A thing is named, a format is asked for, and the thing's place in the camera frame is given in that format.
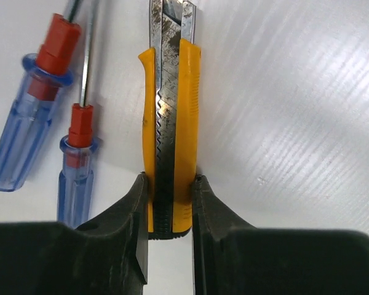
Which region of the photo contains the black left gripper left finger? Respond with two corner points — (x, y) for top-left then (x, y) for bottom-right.
(0, 174), (148, 294)

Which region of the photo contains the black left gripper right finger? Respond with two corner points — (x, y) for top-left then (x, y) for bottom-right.
(191, 175), (369, 294)

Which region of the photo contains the blue handled screwdriver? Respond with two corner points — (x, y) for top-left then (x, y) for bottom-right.
(57, 17), (98, 228)
(0, 1), (82, 192)

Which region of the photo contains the yellow utility knife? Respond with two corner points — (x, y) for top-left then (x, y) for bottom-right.
(139, 0), (201, 240)

